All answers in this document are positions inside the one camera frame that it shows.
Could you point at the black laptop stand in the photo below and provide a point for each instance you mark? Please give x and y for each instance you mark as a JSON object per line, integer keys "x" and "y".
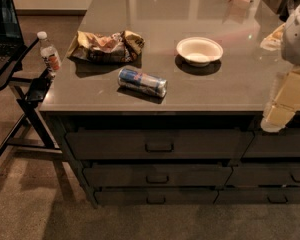
{"x": 29, "y": 94}

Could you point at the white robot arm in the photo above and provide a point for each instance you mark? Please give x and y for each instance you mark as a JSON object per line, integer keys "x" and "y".
{"x": 285, "y": 38}

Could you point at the black laptop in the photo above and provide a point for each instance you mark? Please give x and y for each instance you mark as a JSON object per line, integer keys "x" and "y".
{"x": 11, "y": 38}

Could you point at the crumpled chip bag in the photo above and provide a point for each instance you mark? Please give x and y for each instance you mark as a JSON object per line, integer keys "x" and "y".
{"x": 119, "y": 47}

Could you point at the clear plastic water bottle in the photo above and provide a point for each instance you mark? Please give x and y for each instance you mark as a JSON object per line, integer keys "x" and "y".
{"x": 49, "y": 54}

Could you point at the white paper bowl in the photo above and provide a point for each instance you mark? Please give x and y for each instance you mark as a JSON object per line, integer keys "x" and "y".
{"x": 199, "y": 51}

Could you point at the blue silver energy drink can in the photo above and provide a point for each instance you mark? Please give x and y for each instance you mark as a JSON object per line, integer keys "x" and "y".
{"x": 142, "y": 82}

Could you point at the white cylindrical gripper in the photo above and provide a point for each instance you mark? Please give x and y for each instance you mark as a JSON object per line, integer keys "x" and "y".
{"x": 297, "y": 39}

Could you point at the grey drawer cabinet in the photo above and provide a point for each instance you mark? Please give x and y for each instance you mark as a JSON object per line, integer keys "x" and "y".
{"x": 229, "y": 93}

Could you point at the dark drawer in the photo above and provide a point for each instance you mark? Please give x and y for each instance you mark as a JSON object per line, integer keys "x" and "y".
{"x": 148, "y": 175}
{"x": 155, "y": 196}
{"x": 265, "y": 174}
{"x": 284, "y": 144}
{"x": 259, "y": 196}
{"x": 158, "y": 144}

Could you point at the dark glass vessel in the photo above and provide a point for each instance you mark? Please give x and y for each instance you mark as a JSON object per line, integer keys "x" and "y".
{"x": 288, "y": 8}

